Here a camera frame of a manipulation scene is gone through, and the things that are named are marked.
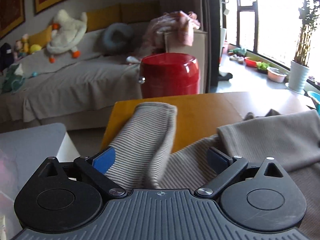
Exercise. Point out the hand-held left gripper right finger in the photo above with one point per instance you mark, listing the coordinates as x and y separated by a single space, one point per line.
217 158

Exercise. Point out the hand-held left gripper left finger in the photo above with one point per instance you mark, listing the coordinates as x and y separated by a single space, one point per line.
106 160

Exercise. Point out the striped long-sleeve shirt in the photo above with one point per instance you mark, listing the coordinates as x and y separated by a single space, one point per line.
150 135

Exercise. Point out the beige garment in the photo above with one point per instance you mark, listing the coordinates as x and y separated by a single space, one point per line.
270 135

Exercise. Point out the white side table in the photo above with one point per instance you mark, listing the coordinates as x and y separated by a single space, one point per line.
30 142

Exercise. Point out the grey covered sofa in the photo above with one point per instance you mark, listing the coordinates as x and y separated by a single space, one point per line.
75 85

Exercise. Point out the black cloth on floor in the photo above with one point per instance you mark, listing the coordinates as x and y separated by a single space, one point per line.
225 76

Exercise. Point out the red round bin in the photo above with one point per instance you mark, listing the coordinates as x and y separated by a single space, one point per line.
170 77

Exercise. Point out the pink basin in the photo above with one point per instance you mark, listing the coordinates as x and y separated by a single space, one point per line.
276 75

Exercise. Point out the tray of green seedlings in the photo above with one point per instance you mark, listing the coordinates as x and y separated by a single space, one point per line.
263 67

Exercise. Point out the red basin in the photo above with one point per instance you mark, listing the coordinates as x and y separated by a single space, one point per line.
251 62

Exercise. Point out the pair of slippers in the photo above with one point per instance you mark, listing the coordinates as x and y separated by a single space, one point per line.
237 55

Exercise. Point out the blue basin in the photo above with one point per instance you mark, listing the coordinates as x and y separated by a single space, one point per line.
313 98

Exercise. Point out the white ribbed plant pot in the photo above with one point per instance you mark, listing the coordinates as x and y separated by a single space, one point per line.
298 76

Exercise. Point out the grey neck pillow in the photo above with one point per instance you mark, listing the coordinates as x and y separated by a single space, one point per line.
117 37

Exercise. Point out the teal plush toy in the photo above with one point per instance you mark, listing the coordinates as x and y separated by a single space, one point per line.
12 78

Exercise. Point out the yellow round plush toy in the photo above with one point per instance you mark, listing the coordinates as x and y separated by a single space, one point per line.
35 49

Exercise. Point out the white goose plush toy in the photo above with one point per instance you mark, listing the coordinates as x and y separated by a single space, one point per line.
66 33

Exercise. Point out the small yellow cushion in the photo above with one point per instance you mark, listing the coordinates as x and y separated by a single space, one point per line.
40 37

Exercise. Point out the large yellow cushion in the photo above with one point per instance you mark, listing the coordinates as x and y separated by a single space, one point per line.
102 18
140 11

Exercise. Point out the pink blanket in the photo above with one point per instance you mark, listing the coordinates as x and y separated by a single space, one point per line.
170 23

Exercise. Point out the small colourful doll toys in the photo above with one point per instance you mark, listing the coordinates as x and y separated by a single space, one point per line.
21 45

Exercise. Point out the black plush toy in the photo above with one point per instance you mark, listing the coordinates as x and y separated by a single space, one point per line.
5 57

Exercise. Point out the tall green potted plant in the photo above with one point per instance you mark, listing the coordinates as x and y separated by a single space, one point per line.
306 30

